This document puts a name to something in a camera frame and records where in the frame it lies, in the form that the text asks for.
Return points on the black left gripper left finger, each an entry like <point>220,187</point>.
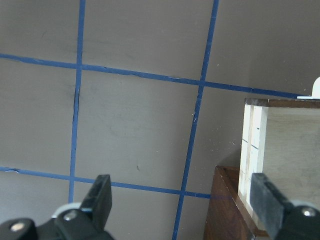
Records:
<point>97,203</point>

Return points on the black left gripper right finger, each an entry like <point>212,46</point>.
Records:
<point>268,203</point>

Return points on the light wooden drawer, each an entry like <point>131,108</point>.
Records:
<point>281,138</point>

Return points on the dark brown wooden cabinet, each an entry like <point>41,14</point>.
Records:
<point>227,218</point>

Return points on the white drawer handle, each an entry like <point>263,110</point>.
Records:
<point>315,95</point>

